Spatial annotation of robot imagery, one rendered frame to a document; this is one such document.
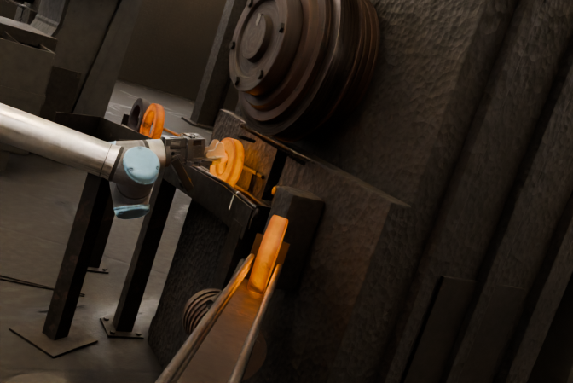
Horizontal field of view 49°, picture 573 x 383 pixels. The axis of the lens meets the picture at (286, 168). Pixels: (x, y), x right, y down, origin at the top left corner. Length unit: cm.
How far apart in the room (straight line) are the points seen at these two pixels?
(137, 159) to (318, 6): 57
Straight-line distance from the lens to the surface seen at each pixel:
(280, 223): 120
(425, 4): 151
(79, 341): 225
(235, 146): 181
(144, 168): 154
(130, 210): 165
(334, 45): 145
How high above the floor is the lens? 105
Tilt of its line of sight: 8 degrees down
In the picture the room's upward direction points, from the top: 19 degrees clockwise
